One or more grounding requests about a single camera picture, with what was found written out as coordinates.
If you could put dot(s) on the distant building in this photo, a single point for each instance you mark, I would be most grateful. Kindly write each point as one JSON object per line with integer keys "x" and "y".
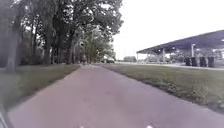
{"x": 130, "y": 59}

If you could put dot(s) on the grey asphalt path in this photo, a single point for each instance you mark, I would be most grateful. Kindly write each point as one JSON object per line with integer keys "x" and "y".
{"x": 106, "y": 100}

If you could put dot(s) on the row of tall trees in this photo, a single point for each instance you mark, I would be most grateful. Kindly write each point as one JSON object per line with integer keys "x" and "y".
{"x": 66, "y": 30}

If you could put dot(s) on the grey road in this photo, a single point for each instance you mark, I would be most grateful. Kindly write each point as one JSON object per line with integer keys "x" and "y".
{"x": 173, "y": 65}

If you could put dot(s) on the grass verge strip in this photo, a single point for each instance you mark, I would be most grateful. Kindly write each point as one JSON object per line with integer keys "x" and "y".
{"x": 173, "y": 80}

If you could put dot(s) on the dark container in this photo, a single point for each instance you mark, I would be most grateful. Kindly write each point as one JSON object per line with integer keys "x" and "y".
{"x": 191, "y": 61}
{"x": 203, "y": 62}

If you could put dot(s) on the open roofed shelter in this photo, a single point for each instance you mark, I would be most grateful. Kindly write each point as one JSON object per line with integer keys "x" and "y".
{"x": 190, "y": 43}

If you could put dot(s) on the wide grass lawn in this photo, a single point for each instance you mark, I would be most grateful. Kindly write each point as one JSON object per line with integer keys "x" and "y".
{"x": 30, "y": 80}

